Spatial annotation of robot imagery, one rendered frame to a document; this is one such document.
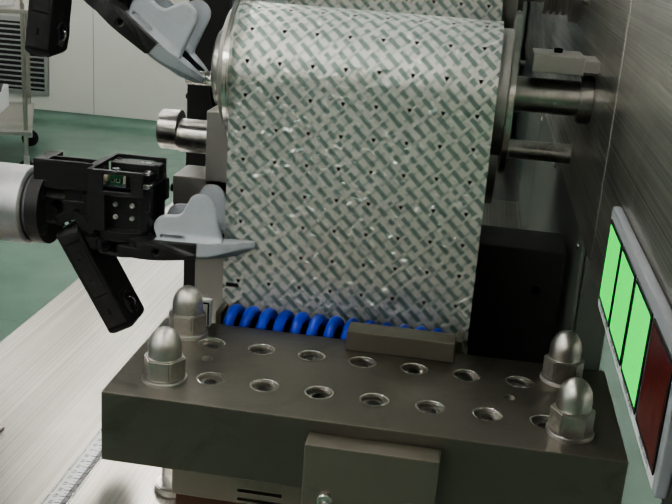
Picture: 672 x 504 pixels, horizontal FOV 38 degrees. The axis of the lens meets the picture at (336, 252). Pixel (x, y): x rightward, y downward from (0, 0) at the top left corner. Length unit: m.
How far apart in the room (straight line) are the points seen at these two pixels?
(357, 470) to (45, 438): 0.37
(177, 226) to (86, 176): 0.10
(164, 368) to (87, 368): 0.35
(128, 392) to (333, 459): 0.17
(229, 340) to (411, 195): 0.21
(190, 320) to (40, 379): 0.29
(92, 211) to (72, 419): 0.22
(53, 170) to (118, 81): 6.00
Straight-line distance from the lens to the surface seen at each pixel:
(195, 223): 0.91
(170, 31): 0.92
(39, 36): 0.97
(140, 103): 6.91
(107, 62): 6.95
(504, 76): 0.87
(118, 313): 0.96
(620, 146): 0.72
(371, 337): 0.86
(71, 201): 0.95
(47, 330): 1.23
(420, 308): 0.91
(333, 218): 0.90
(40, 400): 1.07
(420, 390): 0.81
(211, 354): 0.85
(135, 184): 0.90
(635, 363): 0.53
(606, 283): 0.66
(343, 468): 0.74
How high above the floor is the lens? 1.38
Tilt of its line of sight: 18 degrees down
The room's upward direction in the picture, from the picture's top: 4 degrees clockwise
